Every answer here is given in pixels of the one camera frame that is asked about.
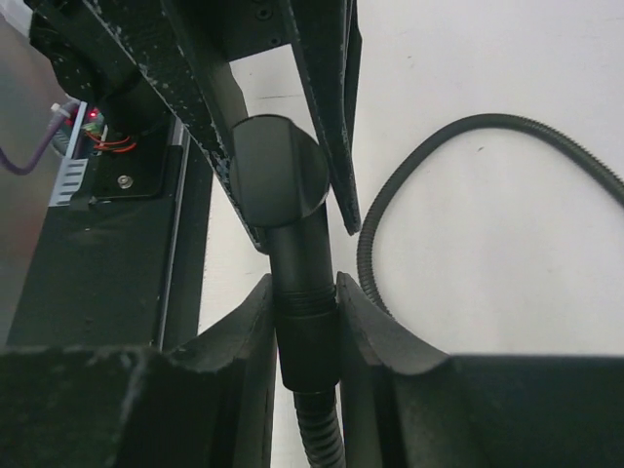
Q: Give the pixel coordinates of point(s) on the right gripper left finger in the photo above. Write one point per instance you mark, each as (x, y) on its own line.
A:
(209, 403)

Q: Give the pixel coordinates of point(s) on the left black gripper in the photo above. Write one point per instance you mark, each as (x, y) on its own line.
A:
(182, 49)

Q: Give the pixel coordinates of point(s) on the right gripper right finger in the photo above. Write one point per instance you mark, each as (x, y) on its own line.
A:
(406, 403)

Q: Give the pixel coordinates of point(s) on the black threaded elbow fitting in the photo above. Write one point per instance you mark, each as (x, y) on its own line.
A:
(270, 145)

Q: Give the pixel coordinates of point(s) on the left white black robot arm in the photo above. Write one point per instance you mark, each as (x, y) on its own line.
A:
(89, 65)

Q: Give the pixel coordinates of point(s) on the left white cable duct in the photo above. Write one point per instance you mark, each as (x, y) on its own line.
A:
(75, 141)

